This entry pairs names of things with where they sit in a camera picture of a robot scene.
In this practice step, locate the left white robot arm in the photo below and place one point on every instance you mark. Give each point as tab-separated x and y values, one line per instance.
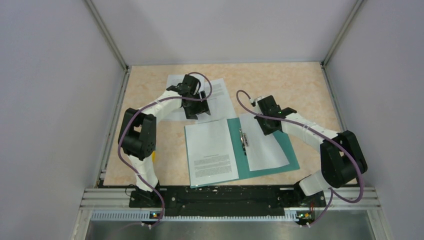
138	132

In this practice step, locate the grey slotted cable duct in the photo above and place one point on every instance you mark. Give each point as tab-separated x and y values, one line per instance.
148	216

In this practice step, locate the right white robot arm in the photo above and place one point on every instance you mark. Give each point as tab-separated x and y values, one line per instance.
341	157

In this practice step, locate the metal folder clip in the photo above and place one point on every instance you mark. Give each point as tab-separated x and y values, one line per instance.
244	141

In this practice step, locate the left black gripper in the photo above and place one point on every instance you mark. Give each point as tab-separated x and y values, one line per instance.
202	107

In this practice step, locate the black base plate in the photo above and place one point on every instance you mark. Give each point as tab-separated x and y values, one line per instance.
227	200

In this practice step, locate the green file folder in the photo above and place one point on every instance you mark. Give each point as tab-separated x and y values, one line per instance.
235	149

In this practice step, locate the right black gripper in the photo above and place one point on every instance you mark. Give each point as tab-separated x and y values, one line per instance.
266	131

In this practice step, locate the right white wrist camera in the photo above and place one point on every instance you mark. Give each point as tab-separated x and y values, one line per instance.
254	101

